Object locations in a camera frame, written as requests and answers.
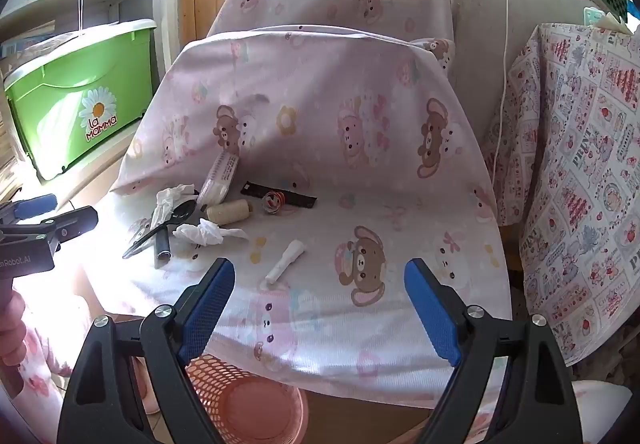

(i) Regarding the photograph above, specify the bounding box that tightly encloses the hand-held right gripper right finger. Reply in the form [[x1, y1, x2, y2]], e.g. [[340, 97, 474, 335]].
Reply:
[[404, 258, 583, 444]]

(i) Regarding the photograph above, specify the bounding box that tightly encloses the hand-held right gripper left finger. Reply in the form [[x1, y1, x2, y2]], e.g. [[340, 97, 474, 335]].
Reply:
[[59, 258, 236, 444]]

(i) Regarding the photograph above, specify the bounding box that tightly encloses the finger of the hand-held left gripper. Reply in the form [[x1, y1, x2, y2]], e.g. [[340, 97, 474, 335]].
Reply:
[[42, 206, 98, 250], [0, 194, 58, 224]]

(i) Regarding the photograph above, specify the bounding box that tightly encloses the black pen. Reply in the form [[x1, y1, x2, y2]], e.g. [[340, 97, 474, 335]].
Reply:
[[153, 224, 172, 270]]

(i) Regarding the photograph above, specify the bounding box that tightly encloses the white tissue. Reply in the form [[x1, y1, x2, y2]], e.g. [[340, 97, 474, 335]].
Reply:
[[172, 218, 249, 248], [151, 184, 197, 226]]

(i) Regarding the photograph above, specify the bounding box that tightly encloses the small white plastic tube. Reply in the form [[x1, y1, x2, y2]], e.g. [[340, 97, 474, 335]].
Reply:
[[265, 239, 306, 285]]

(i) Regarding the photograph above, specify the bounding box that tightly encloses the cream thread spool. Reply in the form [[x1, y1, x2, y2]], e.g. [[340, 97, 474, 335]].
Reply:
[[206, 200, 253, 226]]

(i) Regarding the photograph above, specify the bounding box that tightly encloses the pink plastic basket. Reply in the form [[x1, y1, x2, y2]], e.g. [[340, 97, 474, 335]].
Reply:
[[184, 353, 308, 444]]

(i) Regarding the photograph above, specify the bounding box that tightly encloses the purple checkered tissue packet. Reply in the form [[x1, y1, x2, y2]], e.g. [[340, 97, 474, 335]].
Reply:
[[196, 151, 241, 207]]

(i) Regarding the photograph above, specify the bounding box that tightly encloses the person's left hand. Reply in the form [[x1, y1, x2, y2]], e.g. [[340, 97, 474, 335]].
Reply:
[[0, 294, 26, 397]]

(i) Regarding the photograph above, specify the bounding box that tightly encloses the pink bear-print seat cushion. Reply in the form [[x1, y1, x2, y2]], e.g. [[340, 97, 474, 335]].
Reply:
[[75, 184, 513, 410]]

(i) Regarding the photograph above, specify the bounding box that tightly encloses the person's left pyjama leg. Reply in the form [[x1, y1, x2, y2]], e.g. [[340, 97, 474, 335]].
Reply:
[[12, 294, 151, 425]]

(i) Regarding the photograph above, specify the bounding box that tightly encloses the person's pyjama leg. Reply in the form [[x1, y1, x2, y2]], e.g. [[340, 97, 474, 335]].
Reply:
[[570, 378, 633, 444], [12, 294, 151, 425]]

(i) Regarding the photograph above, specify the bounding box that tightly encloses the green plastic storage box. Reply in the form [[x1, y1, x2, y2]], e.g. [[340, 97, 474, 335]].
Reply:
[[4, 19, 158, 182]]

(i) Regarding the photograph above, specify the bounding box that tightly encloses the person's right pyjama leg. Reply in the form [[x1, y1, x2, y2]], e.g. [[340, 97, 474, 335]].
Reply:
[[570, 378, 633, 444]]

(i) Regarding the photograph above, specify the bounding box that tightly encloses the pink patterned print cloth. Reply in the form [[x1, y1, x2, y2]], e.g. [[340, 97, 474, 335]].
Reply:
[[482, 21, 640, 367]]

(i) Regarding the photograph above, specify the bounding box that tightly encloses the grey cushion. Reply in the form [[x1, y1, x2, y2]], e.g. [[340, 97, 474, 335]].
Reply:
[[446, 0, 628, 145]]

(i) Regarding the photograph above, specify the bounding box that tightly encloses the mint green card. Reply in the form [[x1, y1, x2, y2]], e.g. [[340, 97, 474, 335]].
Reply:
[[582, 6, 613, 27]]

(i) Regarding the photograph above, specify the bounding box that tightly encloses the white cable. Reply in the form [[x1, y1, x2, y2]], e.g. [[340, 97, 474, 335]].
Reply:
[[490, 0, 511, 187]]

